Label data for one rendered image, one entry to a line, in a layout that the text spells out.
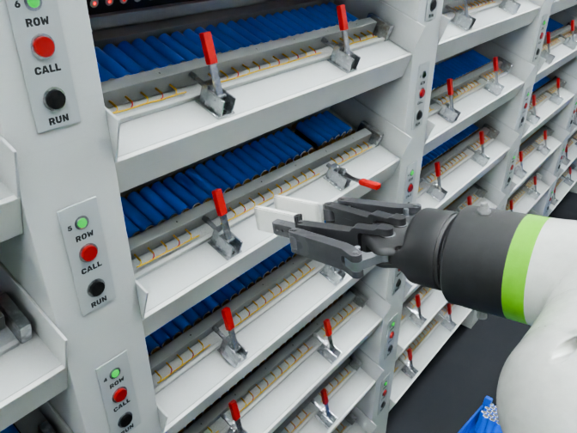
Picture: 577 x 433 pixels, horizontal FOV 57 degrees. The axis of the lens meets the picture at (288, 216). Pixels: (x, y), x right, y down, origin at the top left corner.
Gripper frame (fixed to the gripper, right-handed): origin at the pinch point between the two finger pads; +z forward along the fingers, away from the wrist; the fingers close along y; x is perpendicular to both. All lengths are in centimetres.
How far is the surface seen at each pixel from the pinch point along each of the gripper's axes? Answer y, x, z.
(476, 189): 112, -42, 22
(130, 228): -9.1, -1.4, 19.1
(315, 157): 25.8, -2.8, 15.8
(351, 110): 44.8, 0.3, 20.7
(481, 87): 94, -6, 14
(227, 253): -0.7, -7.3, 11.3
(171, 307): -11.1, -9.7, 11.2
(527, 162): 152, -46, 19
